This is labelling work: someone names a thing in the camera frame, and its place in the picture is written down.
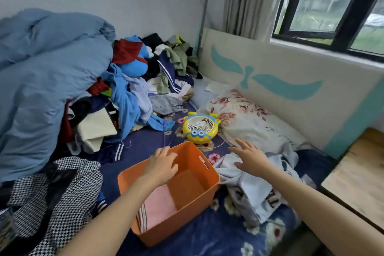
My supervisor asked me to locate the grey metal drying rack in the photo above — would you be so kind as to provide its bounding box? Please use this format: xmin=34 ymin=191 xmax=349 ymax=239
xmin=189 ymin=0 xmax=245 ymax=58

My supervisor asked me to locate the cream folded fabric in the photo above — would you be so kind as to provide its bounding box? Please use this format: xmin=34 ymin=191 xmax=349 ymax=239
xmin=76 ymin=108 xmax=118 ymax=154

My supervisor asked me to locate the white floral pillow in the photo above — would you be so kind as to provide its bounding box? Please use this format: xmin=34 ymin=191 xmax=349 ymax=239
xmin=196 ymin=89 xmax=310 ymax=153

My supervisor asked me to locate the beige patterned curtain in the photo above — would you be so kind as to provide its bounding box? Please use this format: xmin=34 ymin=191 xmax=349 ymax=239
xmin=223 ymin=0 xmax=292 ymax=43

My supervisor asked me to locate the white paper sheet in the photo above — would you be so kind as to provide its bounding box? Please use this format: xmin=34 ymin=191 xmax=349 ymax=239
xmin=205 ymin=81 xmax=233 ymax=96

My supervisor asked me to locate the pink striped towel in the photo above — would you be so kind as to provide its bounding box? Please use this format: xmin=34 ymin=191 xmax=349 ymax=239
xmin=136 ymin=184 xmax=178 ymax=234

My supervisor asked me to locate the blue plush toy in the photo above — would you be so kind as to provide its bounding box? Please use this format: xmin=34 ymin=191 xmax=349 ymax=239
xmin=112 ymin=35 xmax=154 ymax=78

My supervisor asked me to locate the person's right hand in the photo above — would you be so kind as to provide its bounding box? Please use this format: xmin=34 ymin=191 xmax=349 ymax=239
xmin=228 ymin=138 xmax=272 ymax=178

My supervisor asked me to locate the crumpled grey white garment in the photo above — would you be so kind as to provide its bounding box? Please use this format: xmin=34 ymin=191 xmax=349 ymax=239
xmin=213 ymin=143 xmax=317 ymax=226

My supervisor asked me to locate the person's left forearm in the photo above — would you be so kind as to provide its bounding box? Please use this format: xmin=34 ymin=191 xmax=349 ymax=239
xmin=55 ymin=173 xmax=160 ymax=256

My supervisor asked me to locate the orange plastic storage bin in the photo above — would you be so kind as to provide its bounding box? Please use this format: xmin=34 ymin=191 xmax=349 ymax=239
xmin=117 ymin=141 xmax=220 ymax=248

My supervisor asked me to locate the person's left hand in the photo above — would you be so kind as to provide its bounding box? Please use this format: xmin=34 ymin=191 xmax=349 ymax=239
xmin=143 ymin=146 xmax=179 ymax=187

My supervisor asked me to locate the bed with blue floral sheet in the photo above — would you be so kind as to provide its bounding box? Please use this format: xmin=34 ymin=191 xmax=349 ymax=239
xmin=0 ymin=77 xmax=338 ymax=256

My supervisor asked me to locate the black white houndstooth garment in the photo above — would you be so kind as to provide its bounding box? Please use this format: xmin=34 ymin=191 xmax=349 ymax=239
xmin=0 ymin=156 xmax=104 ymax=256

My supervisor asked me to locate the pile of mixed clothes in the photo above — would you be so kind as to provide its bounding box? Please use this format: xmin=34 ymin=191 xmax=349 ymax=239
xmin=58 ymin=33 xmax=204 ymax=163

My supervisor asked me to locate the white headboard with teal print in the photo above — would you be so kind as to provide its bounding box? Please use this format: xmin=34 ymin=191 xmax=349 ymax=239
xmin=198 ymin=27 xmax=384 ymax=160

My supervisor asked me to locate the light blue duvet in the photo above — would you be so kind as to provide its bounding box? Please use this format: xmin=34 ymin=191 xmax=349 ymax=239
xmin=0 ymin=8 xmax=117 ymax=184

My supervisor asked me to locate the black framed window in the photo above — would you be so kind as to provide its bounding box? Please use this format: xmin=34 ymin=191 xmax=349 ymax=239
xmin=271 ymin=0 xmax=384 ymax=63

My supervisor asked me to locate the yellow cartoon desk fan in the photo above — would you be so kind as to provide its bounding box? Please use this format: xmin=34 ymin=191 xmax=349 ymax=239
xmin=182 ymin=112 xmax=222 ymax=145

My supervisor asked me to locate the person's right forearm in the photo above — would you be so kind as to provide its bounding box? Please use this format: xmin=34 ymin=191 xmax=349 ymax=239
xmin=261 ymin=160 xmax=384 ymax=256

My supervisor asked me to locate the wooden folding table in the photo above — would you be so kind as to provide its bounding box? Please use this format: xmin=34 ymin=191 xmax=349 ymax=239
xmin=319 ymin=128 xmax=384 ymax=234

